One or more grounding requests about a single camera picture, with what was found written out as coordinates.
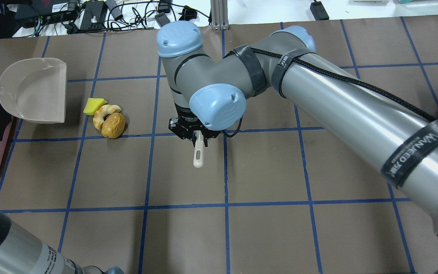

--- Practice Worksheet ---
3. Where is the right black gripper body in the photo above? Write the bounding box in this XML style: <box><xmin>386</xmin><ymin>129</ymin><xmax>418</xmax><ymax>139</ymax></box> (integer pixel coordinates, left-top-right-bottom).
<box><xmin>168</xmin><ymin>107</ymin><xmax>219</xmax><ymax>144</ymax></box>

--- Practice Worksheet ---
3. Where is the brown wrinkled potato toy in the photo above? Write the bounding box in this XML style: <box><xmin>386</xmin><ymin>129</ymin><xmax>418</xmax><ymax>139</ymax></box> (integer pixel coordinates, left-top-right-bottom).
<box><xmin>101</xmin><ymin>113</ymin><xmax>127</xmax><ymax>139</ymax></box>

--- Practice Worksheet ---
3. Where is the toy croissant bread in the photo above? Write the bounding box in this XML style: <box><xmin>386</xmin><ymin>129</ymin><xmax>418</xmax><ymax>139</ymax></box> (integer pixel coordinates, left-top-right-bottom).
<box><xmin>92</xmin><ymin>104</ymin><xmax>122</xmax><ymax>130</ymax></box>

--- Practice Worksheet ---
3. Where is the yellow sponge piece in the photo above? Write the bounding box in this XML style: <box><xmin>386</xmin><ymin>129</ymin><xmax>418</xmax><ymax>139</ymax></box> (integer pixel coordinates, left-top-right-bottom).
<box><xmin>83</xmin><ymin>97</ymin><xmax>108</xmax><ymax>116</ymax></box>

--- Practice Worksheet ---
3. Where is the white plastic dustpan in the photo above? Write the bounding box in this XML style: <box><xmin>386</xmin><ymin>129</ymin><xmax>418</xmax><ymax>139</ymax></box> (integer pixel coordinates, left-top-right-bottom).
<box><xmin>0</xmin><ymin>58</ymin><xmax>67</xmax><ymax>124</ymax></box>

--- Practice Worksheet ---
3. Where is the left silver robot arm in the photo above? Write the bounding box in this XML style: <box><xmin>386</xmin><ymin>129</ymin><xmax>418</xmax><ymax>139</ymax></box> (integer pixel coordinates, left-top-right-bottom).
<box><xmin>0</xmin><ymin>211</ymin><xmax>104</xmax><ymax>274</ymax></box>

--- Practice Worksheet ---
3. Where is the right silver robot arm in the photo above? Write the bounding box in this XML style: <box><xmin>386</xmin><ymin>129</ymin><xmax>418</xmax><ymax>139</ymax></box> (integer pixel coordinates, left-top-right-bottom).
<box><xmin>156</xmin><ymin>21</ymin><xmax>438</xmax><ymax>236</ymax></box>

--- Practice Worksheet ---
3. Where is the black power adapter box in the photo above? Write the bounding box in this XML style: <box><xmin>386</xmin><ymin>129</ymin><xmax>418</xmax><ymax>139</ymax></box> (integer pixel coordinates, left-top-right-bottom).
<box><xmin>309</xmin><ymin>0</ymin><xmax>330</xmax><ymax>21</ymax></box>

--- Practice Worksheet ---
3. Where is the aluminium frame post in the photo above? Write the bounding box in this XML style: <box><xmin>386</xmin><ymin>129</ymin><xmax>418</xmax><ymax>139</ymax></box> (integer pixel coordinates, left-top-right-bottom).
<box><xmin>210</xmin><ymin>0</ymin><xmax>230</xmax><ymax>30</ymax></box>

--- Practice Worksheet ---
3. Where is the black braided right cable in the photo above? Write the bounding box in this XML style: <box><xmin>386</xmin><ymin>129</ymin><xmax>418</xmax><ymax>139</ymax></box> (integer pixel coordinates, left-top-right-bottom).
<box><xmin>223</xmin><ymin>48</ymin><xmax>438</xmax><ymax>137</ymax></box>

